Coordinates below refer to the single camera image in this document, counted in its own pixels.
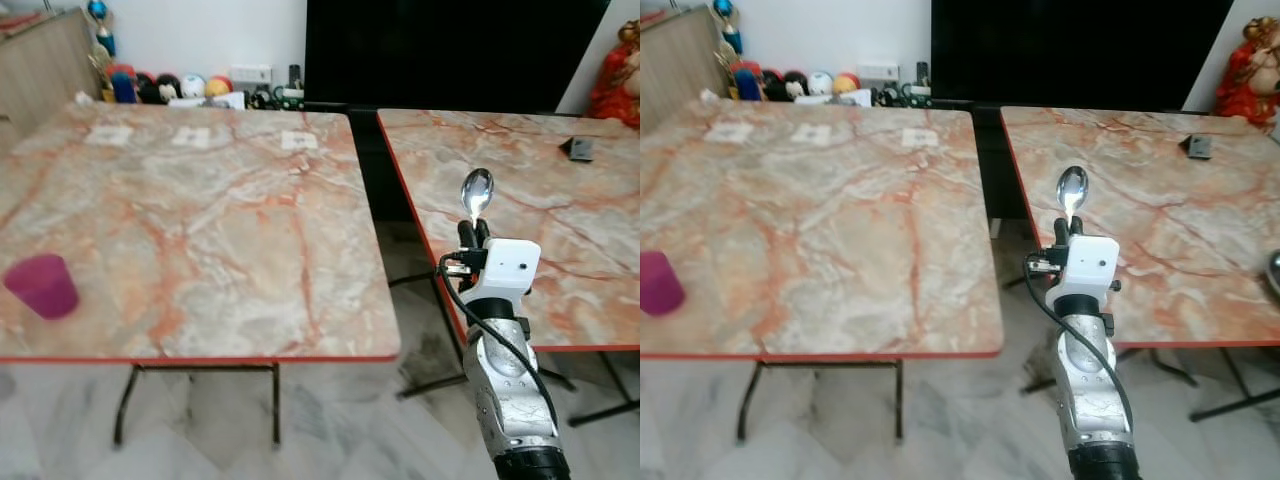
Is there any large black television screen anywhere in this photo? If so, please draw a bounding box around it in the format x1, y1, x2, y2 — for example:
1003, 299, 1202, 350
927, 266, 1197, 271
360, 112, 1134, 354
305, 0, 612, 113
931, 0, 1237, 111

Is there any silver metal spoon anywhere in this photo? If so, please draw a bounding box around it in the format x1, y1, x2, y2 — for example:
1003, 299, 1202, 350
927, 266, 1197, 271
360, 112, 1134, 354
461, 168, 495, 224
1057, 165, 1090, 222

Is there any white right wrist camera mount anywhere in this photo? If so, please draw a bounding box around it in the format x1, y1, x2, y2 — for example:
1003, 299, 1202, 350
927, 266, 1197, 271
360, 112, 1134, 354
1045, 237, 1119, 316
462, 238, 542, 319

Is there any blue figurine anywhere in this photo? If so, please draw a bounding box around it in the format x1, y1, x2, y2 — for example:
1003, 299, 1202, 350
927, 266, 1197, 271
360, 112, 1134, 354
712, 0, 744, 54
87, 0, 117, 57

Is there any light wooden cabinet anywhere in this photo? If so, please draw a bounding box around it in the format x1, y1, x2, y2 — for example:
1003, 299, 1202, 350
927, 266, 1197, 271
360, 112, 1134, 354
0, 8, 102, 141
640, 5, 737, 126

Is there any marble top folding table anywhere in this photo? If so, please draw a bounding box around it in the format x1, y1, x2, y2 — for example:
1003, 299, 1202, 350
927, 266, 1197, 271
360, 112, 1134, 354
1000, 105, 1280, 423
376, 108, 641, 429
640, 98, 1005, 444
0, 100, 403, 448

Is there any red and gold statue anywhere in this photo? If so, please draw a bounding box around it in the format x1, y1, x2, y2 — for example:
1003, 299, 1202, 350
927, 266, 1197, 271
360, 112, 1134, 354
588, 20, 641, 130
1215, 15, 1280, 129

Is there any purple plastic cup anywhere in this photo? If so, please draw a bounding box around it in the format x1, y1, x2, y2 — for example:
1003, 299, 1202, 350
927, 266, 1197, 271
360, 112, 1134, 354
640, 250, 687, 318
3, 254, 80, 321

